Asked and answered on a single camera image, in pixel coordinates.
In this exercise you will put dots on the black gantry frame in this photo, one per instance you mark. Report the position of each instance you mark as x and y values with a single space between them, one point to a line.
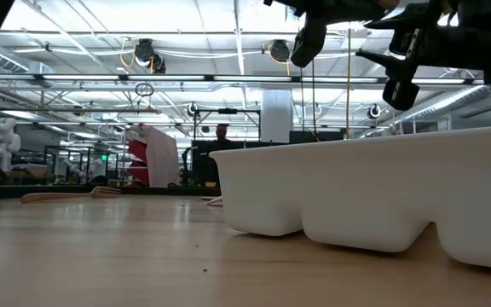
227 111

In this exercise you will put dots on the wide black monitor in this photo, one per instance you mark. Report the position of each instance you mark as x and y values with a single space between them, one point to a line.
313 137

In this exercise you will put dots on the copper spoon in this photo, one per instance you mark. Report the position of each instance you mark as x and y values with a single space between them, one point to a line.
216 201

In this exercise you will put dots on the ceiling light strip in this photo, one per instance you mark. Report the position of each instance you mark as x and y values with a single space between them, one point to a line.
79 77

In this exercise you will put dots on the small white robot arm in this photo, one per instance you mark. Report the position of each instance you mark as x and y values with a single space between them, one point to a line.
71 167
94 164

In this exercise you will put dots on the white cutlery tray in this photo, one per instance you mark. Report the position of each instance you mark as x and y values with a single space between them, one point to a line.
356 192

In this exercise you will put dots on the black office chair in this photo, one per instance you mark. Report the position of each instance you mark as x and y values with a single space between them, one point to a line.
186 166

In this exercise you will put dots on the person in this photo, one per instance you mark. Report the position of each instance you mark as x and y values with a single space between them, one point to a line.
222 132

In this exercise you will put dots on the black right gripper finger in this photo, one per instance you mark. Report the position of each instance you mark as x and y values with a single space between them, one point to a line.
407 21
399 89

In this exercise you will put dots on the white pillar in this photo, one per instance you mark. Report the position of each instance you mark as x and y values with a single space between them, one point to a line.
277 115

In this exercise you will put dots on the silver ventilation duct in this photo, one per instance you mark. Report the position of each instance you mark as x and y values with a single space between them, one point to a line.
454 100

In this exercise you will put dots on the small black white reel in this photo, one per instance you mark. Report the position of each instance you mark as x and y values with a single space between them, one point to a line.
373 111
193 110

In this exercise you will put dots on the black workstation frame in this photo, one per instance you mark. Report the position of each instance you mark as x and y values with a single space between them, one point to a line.
53 147

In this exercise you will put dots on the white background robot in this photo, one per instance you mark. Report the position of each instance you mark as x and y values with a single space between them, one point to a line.
2 145

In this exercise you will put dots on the red and white machine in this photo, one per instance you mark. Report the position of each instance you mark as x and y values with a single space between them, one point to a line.
160 153

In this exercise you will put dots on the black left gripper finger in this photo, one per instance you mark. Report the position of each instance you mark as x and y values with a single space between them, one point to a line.
309 42

